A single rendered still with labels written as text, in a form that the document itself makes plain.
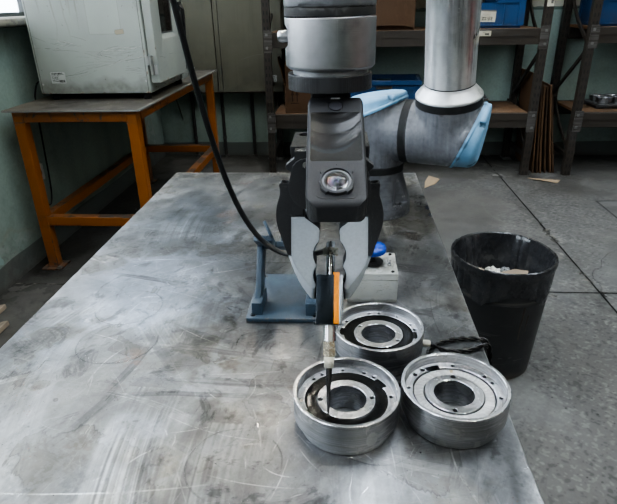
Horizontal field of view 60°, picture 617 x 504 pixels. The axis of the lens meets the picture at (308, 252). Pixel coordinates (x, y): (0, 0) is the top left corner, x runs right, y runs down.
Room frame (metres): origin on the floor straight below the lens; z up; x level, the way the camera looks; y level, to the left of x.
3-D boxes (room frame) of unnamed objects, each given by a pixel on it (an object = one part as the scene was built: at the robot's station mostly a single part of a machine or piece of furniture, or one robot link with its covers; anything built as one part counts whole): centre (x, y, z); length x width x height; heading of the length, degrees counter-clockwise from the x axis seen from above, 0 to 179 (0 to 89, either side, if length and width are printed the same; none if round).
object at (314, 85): (0.48, -0.02, 1.07); 0.09 x 0.08 x 0.12; 176
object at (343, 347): (0.53, -0.08, 0.82); 0.10 x 0.10 x 0.04
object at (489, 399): (0.42, -0.14, 0.82); 0.08 x 0.08 x 0.02
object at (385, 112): (1.03, -0.14, 0.97); 0.13 x 0.12 x 0.14; 65
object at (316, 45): (0.48, -0.02, 1.15); 0.08 x 0.08 x 0.05
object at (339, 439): (0.42, -0.03, 0.82); 0.10 x 0.10 x 0.04
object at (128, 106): (3.12, 0.96, 0.39); 1.50 x 0.62 x 0.78; 176
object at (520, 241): (1.60, -0.64, 0.21); 0.34 x 0.34 x 0.43
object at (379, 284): (0.69, -0.09, 0.82); 0.08 x 0.07 x 0.05; 176
